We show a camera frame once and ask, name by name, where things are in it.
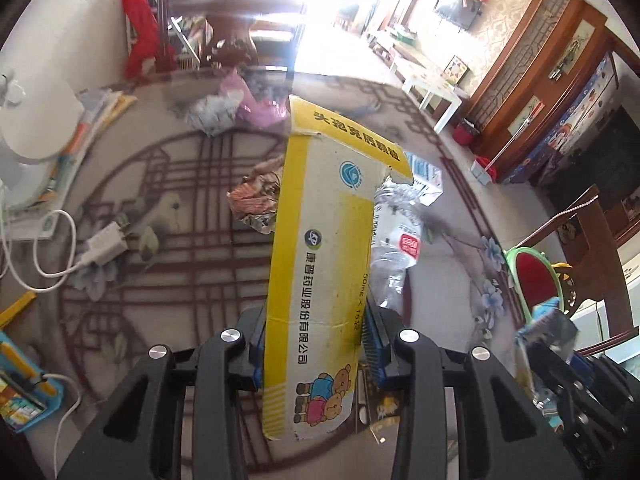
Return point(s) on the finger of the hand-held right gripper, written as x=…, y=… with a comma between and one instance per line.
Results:
x=575, y=390
x=590, y=366

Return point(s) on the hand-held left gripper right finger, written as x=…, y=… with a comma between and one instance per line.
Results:
x=372, y=355

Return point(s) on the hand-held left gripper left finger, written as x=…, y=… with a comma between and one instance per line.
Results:
x=235, y=355

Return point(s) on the yellow white bear print box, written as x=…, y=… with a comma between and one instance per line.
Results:
x=320, y=260

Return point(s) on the grey paper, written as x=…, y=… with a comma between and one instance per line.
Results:
x=212, y=112

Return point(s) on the pink plastic bag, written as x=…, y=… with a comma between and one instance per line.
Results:
x=255, y=110

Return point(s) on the green rimmed red stool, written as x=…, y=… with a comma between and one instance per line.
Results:
x=532, y=280

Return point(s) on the clear plastic bottle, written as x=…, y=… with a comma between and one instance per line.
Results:
x=395, y=240

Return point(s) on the brown wooden chair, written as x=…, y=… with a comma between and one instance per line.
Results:
x=595, y=240

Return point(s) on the crumpled red wrapper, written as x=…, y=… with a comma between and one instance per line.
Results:
x=255, y=195

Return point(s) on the blue white carton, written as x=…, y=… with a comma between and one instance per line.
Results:
x=425, y=175

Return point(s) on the blue yellow plastic toy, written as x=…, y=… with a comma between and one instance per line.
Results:
x=20, y=395

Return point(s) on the yellow plastic strip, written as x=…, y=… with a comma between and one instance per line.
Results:
x=17, y=307

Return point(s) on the red bucket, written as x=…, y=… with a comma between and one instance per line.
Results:
x=465, y=135

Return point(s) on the cartoon printed board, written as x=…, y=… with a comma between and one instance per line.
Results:
x=570, y=120

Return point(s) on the stack of children's books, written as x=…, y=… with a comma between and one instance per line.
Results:
x=90, y=130

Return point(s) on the white coffee table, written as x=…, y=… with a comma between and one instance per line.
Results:
x=435, y=90

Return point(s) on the white desk lamp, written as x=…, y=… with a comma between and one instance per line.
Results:
x=30, y=125

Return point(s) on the low television cabinet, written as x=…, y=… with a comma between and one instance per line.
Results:
x=400, y=42

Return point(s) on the hanging scroll painting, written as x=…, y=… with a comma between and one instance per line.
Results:
x=572, y=50

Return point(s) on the white metal rack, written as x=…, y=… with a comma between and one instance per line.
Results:
x=192, y=40

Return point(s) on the red plastic bag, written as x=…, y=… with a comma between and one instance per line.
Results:
x=145, y=35

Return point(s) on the dark wooden chair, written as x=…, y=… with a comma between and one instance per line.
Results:
x=225, y=15

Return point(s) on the wall mounted television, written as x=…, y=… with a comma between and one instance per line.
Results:
x=455, y=7

